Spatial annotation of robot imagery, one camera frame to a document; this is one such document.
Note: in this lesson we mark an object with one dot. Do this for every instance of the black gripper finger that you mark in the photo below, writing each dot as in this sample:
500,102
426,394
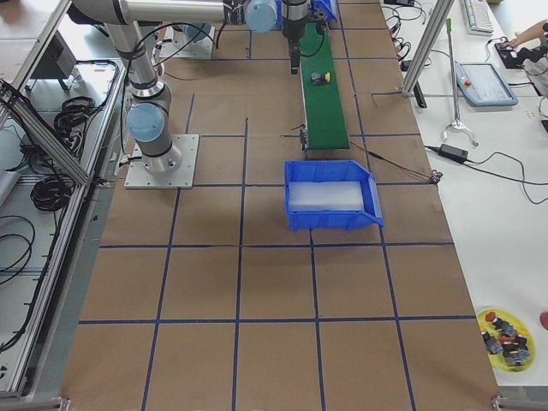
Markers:
294,56

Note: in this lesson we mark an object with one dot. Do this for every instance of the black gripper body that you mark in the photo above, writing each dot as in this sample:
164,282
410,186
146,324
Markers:
292,25

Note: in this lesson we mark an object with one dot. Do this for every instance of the yellow push button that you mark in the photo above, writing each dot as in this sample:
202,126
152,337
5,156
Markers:
320,79

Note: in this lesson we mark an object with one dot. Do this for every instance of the yellow plate of buttons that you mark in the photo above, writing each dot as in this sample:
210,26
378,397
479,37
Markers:
508,342

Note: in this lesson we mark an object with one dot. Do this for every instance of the person hand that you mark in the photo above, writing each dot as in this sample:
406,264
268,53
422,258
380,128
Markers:
515,42

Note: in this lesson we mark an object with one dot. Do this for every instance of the blue plastic bin left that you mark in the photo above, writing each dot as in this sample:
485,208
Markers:
328,7

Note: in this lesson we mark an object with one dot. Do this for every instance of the blue plastic bin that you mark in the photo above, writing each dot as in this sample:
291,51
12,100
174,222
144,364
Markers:
328,7
333,171

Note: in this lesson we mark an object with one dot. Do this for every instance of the green conveyor belt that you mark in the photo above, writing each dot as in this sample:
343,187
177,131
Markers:
325,126

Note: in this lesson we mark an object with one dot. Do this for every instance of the blue plastic bin right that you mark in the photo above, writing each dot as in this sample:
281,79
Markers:
333,171

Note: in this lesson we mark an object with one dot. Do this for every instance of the white foam pad right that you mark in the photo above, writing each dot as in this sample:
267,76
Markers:
325,196

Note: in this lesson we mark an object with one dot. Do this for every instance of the reacher grabber tool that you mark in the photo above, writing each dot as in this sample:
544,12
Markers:
456,125

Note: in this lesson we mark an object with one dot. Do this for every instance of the white keyboard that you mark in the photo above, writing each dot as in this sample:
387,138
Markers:
477,18

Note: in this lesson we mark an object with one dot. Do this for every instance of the teach pendant tablet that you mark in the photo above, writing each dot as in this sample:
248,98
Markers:
483,86

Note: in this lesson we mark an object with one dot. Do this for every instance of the black power adapter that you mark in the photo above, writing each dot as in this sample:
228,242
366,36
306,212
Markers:
453,153

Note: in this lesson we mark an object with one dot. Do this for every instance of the aluminium frame post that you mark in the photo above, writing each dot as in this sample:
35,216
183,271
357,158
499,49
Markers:
433,27

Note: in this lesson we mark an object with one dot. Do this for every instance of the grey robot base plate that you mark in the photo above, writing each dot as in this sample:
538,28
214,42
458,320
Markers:
175,169

